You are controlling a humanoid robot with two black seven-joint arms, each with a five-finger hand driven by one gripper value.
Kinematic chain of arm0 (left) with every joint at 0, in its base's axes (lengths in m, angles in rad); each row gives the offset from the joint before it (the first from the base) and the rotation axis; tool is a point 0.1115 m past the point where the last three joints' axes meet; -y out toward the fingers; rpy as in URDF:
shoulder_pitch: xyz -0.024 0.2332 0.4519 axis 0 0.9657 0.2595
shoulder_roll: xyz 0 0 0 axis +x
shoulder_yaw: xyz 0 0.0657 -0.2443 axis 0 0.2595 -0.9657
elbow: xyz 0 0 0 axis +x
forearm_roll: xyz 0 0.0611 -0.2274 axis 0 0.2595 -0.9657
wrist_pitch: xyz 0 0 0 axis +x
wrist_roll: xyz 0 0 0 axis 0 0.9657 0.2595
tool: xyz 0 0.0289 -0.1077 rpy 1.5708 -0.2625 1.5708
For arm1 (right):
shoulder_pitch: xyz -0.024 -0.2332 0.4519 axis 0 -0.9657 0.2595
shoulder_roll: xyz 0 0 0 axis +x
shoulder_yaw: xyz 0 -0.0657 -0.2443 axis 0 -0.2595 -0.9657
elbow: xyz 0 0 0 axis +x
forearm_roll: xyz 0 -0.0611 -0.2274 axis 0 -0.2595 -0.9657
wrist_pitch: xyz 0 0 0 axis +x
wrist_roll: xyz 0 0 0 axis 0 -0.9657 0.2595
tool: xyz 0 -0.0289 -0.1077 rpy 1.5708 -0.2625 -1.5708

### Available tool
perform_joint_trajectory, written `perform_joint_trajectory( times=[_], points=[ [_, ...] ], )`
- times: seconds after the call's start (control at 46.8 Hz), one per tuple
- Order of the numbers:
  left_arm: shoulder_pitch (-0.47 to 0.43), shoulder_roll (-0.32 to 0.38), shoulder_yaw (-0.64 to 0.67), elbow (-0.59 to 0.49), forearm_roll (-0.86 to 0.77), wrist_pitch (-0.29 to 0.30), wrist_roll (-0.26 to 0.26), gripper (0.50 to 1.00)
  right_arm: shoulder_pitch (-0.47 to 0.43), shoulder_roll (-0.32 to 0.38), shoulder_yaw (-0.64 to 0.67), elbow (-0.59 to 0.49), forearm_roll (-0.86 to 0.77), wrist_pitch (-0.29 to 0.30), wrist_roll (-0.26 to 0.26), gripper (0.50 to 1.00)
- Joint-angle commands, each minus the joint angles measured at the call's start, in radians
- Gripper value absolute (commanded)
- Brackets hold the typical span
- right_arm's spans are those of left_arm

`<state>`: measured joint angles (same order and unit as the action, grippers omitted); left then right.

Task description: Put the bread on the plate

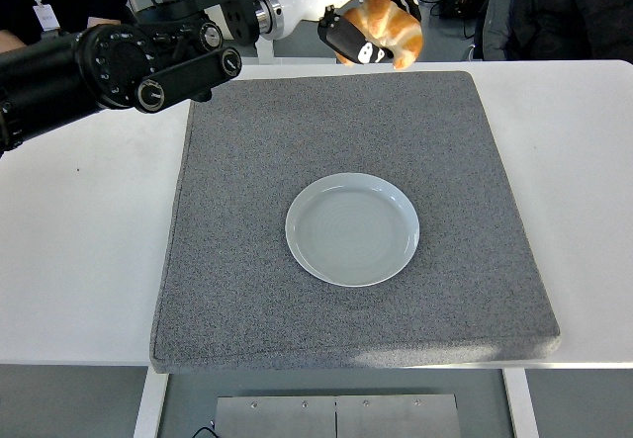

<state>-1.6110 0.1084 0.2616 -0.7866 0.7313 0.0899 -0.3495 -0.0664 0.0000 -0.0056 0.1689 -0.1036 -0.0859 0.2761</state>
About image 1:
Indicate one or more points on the croissant bread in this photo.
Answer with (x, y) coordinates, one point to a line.
(393, 25)

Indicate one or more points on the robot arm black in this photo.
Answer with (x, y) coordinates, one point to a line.
(49, 77)

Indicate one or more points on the pale grey round plate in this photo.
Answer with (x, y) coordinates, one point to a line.
(352, 230)

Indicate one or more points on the grey metal plate with screws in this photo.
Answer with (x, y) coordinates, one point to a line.
(336, 415)

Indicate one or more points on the grey fabric mat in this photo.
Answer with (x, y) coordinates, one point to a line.
(346, 121)

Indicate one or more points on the person in dark jacket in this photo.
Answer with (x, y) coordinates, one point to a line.
(559, 8)

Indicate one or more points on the white table leg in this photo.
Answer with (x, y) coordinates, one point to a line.
(520, 403)
(151, 403)

